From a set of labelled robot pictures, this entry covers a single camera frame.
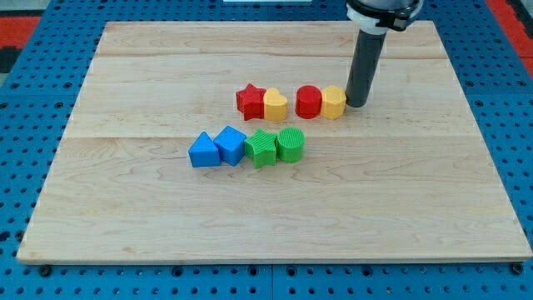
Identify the yellow heart block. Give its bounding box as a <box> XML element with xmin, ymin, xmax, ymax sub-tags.
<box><xmin>263</xmin><ymin>87</ymin><xmax>288</xmax><ymax>122</ymax></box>

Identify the green star block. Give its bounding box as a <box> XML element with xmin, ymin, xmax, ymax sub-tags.
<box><xmin>245</xmin><ymin>128</ymin><xmax>277</xmax><ymax>168</ymax></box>

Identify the green cylinder block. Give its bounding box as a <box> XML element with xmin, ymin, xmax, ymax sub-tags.
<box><xmin>276</xmin><ymin>127</ymin><xmax>306</xmax><ymax>163</ymax></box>

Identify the light wooden board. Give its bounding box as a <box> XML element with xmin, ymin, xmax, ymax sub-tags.
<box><xmin>17</xmin><ymin>21</ymin><xmax>532</xmax><ymax>265</ymax></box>

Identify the blue cube block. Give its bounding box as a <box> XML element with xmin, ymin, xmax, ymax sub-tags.
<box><xmin>214</xmin><ymin>126</ymin><xmax>247</xmax><ymax>167</ymax></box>

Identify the red star block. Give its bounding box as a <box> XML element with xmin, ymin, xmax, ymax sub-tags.
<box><xmin>236</xmin><ymin>83</ymin><xmax>267</xmax><ymax>121</ymax></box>

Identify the blue triangle block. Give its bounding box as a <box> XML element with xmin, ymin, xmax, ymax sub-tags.
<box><xmin>188</xmin><ymin>132</ymin><xmax>221</xmax><ymax>168</ymax></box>

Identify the red cylinder block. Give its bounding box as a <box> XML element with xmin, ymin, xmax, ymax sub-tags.
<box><xmin>295</xmin><ymin>85</ymin><xmax>321</xmax><ymax>119</ymax></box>

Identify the yellow hexagon block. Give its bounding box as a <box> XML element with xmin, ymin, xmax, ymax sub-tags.
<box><xmin>321</xmin><ymin>85</ymin><xmax>346</xmax><ymax>120</ymax></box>

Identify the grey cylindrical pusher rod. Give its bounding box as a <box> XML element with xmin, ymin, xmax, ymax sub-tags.
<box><xmin>345</xmin><ymin>30</ymin><xmax>386</xmax><ymax>108</ymax></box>

